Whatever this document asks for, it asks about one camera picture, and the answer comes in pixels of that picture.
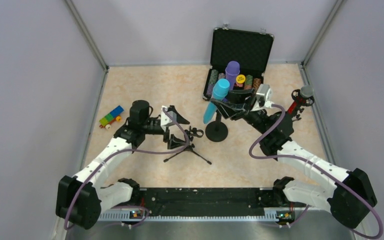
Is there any cyan toy microphone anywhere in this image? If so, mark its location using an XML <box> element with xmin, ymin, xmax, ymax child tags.
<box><xmin>202</xmin><ymin>78</ymin><xmax>231</xmax><ymax>125</ymax></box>

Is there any black poker chip case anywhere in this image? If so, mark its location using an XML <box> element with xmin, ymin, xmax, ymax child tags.
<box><xmin>202</xmin><ymin>27</ymin><xmax>275</xmax><ymax>101</ymax></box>

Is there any round base clip mic stand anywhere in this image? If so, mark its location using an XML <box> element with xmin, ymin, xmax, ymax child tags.
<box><xmin>204</xmin><ymin>111</ymin><xmax>229</xmax><ymax>143</ymax></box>

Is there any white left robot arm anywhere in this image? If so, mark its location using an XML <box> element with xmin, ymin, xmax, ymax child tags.
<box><xmin>55</xmin><ymin>100</ymin><xmax>190</xmax><ymax>230</ymax></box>

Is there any shock mount tripod mic stand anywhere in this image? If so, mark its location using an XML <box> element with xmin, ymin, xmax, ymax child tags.
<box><xmin>286</xmin><ymin>89</ymin><xmax>315</xmax><ymax>122</ymax></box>

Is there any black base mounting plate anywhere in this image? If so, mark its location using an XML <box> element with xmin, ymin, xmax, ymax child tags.
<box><xmin>108</xmin><ymin>187</ymin><xmax>307</xmax><ymax>218</ymax></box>

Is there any colourful toy block car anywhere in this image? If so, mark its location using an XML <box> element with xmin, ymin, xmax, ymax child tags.
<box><xmin>98</xmin><ymin>105</ymin><xmax>124</xmax><ymax>130</ymax></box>

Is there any yellow dealer chip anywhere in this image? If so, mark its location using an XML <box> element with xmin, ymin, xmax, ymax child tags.
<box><xmin>235</xmin><ymin>74</ymin><xmax>246</xmax><ymax>85</ymax></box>

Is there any purple toy microphone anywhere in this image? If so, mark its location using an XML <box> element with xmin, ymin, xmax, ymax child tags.
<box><xmin>225</xmin><ymin>61</ymin><xmax>240</xmax><ymax>90</ymax></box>

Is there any orange black chip stack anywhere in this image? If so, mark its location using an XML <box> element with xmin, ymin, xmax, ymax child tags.
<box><xmin>252</xmin><ymin>78</ymin><xmax>262</xmax><ymax>90</ymax></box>

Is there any small tripod mic stand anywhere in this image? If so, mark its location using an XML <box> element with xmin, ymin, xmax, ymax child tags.
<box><xmin>163</xmin><ymin>126</ymin><xmax>212</xmax><ymax>165</ymax></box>

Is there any aluminium front rail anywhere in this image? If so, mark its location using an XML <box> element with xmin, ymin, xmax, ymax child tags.
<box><xmin>95</xmin><ymin>203</ymin><xmax>297</xmax><ymax>226</ymax></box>

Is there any red glitter microphone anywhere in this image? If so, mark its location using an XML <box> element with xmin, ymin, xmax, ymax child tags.
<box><xmin>287</xmin><ymin>85</ymin><xmax>315</xmax><ymax>116</ymax></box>

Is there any green red chip stack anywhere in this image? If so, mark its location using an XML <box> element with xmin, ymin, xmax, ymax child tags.
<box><xmin>243</xmin><ymin>74</ymin><xmax>254</xmax><ymax>90</ymax></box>

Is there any purple green chip stack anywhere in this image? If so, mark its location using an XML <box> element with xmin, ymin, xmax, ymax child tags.
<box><xmin>206</xmin><ymin>69</ymin><xmax>219</xmax><ymax>96</ymax></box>

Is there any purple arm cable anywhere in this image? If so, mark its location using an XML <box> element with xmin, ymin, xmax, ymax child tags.
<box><xmin>248</xmin><ymin>103</ymin><xmax>384</xmax><ymax>240</ymax></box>
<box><xmin>63</xmin><ymin>107</ymin><xmax>191</xmax><ymax>231</ymax></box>

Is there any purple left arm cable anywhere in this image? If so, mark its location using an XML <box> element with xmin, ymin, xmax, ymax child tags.
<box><xmin>63</xmin><ymin>107</ymin><xmax>191</xmax><ymax>231</ymax></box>

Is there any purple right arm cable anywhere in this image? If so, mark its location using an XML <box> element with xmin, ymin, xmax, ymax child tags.
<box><xmin>248</xmin><ymin>103</ymin><xmax>384</xmax><ymax>240</ymax></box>

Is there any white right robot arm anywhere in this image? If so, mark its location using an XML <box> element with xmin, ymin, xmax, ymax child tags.
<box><xmin>210</xmin><ymin>89</ymin><xmax>380</xmax><ymax>229</ymax></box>

